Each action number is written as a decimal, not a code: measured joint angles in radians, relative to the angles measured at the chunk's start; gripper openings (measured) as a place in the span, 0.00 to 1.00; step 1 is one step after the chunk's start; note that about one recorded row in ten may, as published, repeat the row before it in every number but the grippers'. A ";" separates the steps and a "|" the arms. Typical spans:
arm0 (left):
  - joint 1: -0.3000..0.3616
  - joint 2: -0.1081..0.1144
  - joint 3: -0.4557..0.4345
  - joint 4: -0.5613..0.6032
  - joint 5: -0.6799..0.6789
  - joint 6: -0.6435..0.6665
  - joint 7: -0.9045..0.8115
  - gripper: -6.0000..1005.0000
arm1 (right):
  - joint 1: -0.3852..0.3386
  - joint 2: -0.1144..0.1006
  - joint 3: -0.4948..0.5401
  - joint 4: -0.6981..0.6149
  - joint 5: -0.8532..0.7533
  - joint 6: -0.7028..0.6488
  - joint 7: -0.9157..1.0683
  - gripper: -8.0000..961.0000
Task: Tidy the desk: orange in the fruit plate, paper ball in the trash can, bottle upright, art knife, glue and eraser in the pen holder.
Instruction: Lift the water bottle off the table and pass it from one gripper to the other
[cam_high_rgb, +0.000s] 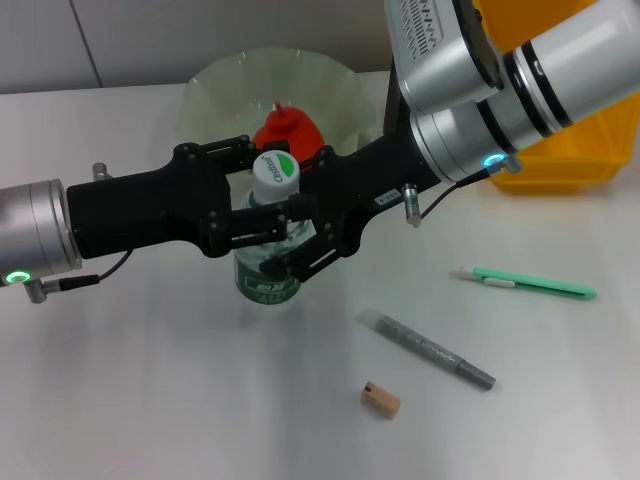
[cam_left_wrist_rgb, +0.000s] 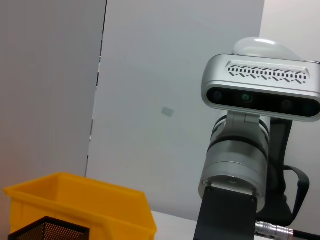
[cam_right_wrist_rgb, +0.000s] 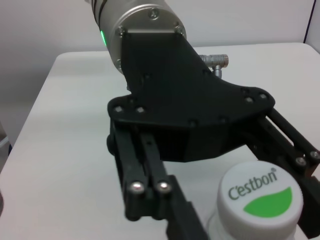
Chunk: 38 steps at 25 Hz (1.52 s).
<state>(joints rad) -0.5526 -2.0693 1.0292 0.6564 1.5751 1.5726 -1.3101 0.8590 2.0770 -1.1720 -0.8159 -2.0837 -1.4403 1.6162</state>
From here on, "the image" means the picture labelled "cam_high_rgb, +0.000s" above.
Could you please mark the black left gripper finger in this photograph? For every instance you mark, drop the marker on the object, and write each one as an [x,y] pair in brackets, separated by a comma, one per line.
[235,150]
[260,220]

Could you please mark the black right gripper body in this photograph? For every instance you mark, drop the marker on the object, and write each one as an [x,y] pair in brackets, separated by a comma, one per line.
[365,180]

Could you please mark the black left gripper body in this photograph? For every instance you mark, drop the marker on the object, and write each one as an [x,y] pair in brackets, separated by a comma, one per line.
[150,210]

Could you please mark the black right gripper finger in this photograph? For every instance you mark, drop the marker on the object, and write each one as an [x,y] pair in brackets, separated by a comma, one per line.
[300,262]
[317,160]

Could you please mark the clear green-label water bottle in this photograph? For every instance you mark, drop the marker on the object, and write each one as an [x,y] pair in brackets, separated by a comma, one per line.
[275,172]

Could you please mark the red-orange orange fruit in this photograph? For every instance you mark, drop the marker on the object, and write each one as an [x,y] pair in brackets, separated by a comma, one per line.
[285,127]

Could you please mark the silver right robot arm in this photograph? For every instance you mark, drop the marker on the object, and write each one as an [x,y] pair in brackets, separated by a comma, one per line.
[500,75]

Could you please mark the pale green glass fruit bowl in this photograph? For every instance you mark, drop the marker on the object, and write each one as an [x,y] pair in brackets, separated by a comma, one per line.
[225,95]

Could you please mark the black mesh pen holder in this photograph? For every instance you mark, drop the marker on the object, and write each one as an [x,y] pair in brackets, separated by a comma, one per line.
[392,110]

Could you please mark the grey marker pen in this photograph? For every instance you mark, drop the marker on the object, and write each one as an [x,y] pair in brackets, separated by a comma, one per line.
[425,347]

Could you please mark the green white pen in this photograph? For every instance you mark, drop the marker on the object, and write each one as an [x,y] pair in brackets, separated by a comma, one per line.
[540,285]

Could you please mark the small beige cork piece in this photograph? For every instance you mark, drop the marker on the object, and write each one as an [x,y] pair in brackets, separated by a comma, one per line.
[380,400]

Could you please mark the yellow plastic bin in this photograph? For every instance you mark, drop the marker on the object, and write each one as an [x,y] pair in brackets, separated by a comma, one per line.
[575,160]

